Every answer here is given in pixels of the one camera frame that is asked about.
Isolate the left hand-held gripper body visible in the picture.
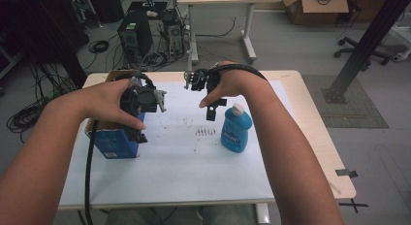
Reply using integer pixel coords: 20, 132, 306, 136
119, 73, 168, 116

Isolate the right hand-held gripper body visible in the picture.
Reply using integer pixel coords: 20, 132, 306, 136
183, 67, 223, 93

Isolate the blue cardboard box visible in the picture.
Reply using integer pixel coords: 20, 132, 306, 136
83, 69, 147, 160

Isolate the blue bottle with white cap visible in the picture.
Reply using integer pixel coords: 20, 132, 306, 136
220, 102, 253, 154

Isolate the person's right hand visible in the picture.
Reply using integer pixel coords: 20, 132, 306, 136
198, 60, 271, 110

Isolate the person's left hand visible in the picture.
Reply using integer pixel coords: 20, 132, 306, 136
69, 78, 147, 131

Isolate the open computer case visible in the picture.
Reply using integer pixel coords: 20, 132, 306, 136
160, 7, 186, 57

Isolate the white paper mat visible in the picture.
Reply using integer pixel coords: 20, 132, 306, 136
59, 80, 295, 208

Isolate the black computer tower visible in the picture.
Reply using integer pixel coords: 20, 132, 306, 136
116, 9, 154, 64

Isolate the white table leg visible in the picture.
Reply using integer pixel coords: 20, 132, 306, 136
254, 203, 271, 225

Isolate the black curtain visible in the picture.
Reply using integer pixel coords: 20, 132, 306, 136
0, 0, 90, 89

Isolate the brown cardboard box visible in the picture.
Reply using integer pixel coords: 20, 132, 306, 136
279, 0, 350, 26

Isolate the grey floor mat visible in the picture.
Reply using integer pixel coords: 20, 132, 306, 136
301, 74, 390, 129

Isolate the black tape strip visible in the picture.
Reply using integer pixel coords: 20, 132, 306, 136
334, 168, 359, 179

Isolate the black office chair base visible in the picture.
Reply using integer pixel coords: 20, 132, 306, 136
333, 36, 393, 72

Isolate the black tape cross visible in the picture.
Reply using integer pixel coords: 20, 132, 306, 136
337, 198, 369, 215

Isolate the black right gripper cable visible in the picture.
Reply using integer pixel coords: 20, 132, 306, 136
208, 63, 269, 81

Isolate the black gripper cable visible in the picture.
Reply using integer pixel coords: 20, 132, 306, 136
208, 63, 269, 81
83, 119, 100, 225

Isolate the loose black floor cable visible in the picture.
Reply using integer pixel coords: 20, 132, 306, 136
195, 16, 237, 39

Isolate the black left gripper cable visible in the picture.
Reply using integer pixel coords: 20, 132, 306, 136
83, 119, 100, 225

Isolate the small black cable coil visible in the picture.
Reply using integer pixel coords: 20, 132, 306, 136
88, 39, 111, 54

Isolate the coil of black floor cables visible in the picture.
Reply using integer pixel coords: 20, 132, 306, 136
6, 97, 49, 144

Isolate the black metal post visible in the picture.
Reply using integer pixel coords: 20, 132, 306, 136
321, 0, 411, 105

